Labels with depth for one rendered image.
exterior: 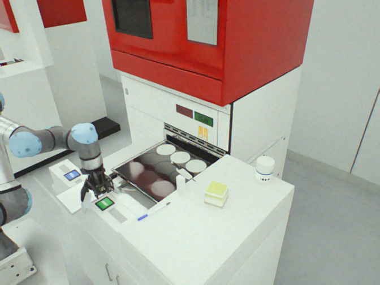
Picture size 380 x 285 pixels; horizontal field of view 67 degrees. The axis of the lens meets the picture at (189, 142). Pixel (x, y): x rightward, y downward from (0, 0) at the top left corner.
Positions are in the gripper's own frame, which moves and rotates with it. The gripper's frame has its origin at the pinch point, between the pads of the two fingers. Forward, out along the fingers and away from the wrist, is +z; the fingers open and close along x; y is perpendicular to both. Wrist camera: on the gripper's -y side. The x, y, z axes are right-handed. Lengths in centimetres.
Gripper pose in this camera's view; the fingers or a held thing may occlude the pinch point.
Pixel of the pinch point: (100, 202)
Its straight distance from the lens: 121.9
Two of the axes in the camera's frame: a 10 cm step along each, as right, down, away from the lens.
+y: 7.2, 3.5, -5.9
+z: 0.3, 8.4, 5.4
